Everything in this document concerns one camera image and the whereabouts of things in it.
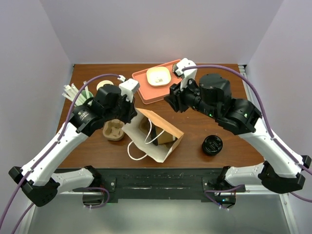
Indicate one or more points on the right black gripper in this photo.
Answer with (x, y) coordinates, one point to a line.
(176, 95)

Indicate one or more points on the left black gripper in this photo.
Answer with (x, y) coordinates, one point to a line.
(131, 112)

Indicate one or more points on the brown paper bag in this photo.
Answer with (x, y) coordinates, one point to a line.
(141, 145)

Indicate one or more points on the brown paper coffee cup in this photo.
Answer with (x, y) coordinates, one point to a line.
(164, 138)

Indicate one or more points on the black coffee cup lid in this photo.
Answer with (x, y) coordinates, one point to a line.
(154, 137)

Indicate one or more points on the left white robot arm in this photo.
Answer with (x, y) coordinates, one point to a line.
(38, 179)

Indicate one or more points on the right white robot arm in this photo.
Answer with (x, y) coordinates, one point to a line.
(212, 97)

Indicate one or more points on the pink serving tray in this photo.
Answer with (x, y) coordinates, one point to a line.
(150, 94)

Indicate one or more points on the cream square plate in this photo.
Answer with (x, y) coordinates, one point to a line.
(158, 76)

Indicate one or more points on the stack of paper cups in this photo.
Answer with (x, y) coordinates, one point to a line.
(104, 82)

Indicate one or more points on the green straw holder cup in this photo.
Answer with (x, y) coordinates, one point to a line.
(83, 97)

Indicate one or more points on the wrapped white straw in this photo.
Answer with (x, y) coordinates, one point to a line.
(70, 97)
(77, 88)
(70, 90)

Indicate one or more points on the stack of black lids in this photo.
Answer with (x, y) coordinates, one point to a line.
(212, 145)

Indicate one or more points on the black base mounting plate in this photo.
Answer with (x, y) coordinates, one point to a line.
(166, 183)

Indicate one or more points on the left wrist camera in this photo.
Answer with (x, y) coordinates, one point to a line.
(128, 87)

